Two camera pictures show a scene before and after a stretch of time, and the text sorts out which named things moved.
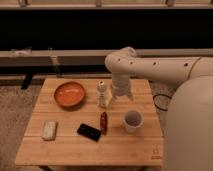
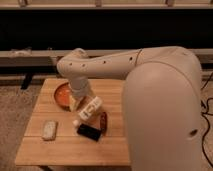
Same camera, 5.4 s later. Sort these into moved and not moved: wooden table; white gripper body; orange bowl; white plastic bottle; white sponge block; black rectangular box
Moved: white gripper body; white plastic bottle
Not moved: wooden table; orange bowl; white sponge block; black rectangular box
